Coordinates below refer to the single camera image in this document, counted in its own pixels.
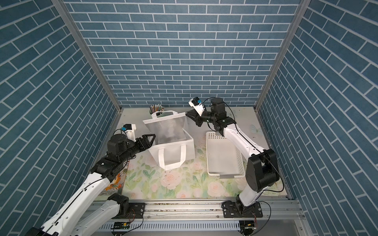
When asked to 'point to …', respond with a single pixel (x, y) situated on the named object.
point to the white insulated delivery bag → (173, 146)
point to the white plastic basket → (224, 158)
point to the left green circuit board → (121, 225)
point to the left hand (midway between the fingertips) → (155, 137)
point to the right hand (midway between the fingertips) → (189, 113)
